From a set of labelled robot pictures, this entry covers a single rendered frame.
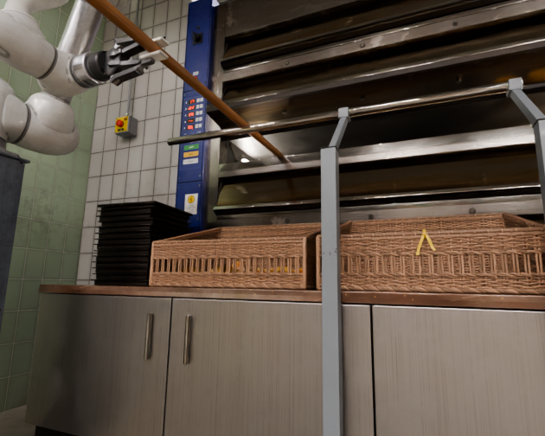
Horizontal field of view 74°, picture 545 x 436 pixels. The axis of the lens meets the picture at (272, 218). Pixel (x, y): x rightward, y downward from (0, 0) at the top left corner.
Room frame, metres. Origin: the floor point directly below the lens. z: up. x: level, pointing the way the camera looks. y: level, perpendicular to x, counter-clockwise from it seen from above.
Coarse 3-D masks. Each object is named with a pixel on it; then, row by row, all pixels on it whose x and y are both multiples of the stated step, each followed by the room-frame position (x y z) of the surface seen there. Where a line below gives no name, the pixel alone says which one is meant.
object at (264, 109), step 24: (504, 48) 1.12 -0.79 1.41; (528, 48) 1.09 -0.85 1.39; (408, 72) 1.24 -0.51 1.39; (432, 72) 1.22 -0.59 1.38; (456, 72) 1.22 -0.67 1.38; (480, 72) 1.21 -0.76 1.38; (504, 72) 1.20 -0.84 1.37; (528, 72) 1.19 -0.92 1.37; (288, 96) 1.42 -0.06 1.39; (312, 96) 1.41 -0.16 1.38; (336, 96) 1.40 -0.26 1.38; (360, 96) 1.39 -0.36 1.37; (384, 96) 1.38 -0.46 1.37; (408, 96) 1.37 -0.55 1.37; (216, 120) 1.65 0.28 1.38; (264, 120) 1.62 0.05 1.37
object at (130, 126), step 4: (124, 116) 1.89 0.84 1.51; (128, 116) 1.87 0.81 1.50; (116, 120) 1.90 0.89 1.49; (124, 120) 1.88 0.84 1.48; (128, 120) 1.87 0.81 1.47; (132, 120) 1.90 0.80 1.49; (136, 120) 1.92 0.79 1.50; (124, 124) 1.88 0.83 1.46; (128, 124) 1.87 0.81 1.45; (132, 124) 1.90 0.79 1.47; (136, 124) 1.92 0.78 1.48; (116, 128) 1.90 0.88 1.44; (120, 128) 1.89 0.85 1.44; (124, 128) 1.88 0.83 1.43; (128, 128) 1.87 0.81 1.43; (132, 128) 1.90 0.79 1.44; (136, 128) 1.92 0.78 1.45; (116, 132) 1.90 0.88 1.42; (120, 132) 1.89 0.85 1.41; (124, 132) 1.89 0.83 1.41; (128, 132) 1.89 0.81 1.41; (132, 132) 1.90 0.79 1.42; (136, 132) 1.93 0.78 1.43; (120, 136) 1.94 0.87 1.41; (124, 136) 1.94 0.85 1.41; (128, 136) 1.94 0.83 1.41; (132, 136) 1.93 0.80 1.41
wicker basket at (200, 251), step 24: (168, 240) 1.22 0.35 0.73; (192, 240) 1.18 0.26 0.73; (216, 240) 1.15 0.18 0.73; (240, 240) 1.11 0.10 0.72; (264, 240) 1.09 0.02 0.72; (288, 240) 1.06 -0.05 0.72; (312, 240) 1.13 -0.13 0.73; (168, 264) 1.22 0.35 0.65; (192, 264) 1.18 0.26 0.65; (216, 264) 1.15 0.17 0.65; (240, 264) 1.12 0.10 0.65; (264, 264) 1.54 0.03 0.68; (288, 264) 1.06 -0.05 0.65; (312, 264) 1.13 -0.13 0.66; (264, 288) 1.09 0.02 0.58; (288, 288) 1.06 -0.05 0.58; (312, 288) 1.12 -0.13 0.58
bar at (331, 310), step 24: (432, 96) 1.00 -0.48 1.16; (456, 96) 0.98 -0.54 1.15; (288, 120) 1.18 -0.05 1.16; (312, 120) 1.15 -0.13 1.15; (336, 144) 0.95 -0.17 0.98; (336, 168) 0.90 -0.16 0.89; (336, 192) 0.89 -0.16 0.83; (336, 216) 0.89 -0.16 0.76; (336, 240) 0.89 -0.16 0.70; (336, 264) 0.89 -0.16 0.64; (336, 288) 0.89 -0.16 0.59; (336, 312) 0.89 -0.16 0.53; (336, 336) 0.89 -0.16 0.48; (336, 360) 0.89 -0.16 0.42; (336, 384) 0.89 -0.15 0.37; (336, 408) 0.89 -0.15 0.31; (336, 432) 0.89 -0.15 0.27
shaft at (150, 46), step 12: (96, 0) 0.66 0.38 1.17; (108, 12) 0.69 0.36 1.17; (120, 12) 0.71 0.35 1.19; (120, 24) 0.73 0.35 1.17; (132, 24) 0.75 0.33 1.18; (132, 36) 0.77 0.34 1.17; (144, 36) 0.78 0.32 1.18; (144, 48) 0.81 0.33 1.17; (156, 48) 0.82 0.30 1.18; (168, 60) 0.87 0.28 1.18; (180, 72) 0.92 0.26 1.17; (192, 84) 0.98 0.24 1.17; (204, 96) 1.05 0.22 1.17; (216, 96) 1.09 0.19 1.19; (228, 108) 1.16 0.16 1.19; (240, 120) 1.24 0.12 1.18; (264, 144) 1.46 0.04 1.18; (276, 156) 1.60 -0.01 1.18
